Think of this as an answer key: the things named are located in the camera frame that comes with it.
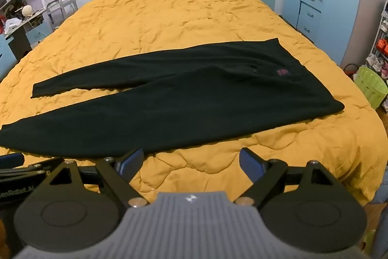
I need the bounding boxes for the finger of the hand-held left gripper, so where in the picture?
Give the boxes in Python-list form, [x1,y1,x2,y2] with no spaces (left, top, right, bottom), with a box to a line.
[0,159,59,184]
[0,154,25,170]

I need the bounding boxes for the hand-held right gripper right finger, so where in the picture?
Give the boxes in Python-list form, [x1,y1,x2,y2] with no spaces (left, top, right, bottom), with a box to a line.
[234,147,346,208]

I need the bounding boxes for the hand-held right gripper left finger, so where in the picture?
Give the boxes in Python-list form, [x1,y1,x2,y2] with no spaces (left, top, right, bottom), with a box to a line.
[35,148,149,208]

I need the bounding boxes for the black pants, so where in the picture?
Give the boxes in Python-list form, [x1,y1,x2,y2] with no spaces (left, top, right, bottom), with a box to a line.
[0,37,345,158]

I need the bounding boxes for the blue and white desk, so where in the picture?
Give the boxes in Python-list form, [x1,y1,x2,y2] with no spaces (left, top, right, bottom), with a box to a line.
[0,7,53,65]

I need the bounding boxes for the person's leg in jeans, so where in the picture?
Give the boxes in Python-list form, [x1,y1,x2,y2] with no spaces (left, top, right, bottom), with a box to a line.
[371,166,388,205]

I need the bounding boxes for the white plastic bag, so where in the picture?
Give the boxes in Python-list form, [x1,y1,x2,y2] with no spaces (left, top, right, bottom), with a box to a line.
[4,18,22,33]

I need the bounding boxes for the green plastic basket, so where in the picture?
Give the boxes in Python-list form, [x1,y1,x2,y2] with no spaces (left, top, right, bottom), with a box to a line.
[355,66,388,109]

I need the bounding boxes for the yellow quilted blanket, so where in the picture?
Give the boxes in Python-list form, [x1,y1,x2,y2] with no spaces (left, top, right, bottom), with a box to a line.
[0,0,388,205]

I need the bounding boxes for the grey chair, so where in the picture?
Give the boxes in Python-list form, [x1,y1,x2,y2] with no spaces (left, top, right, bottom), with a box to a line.
[59,0,78,17]
[47,0,65,29]

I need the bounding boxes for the white shoe rack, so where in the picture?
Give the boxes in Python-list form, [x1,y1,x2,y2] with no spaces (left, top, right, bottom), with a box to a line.
[364,0,388,80]

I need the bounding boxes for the blue and white wardrobe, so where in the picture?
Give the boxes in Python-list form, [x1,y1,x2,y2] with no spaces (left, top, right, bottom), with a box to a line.
[283,0,364,65]

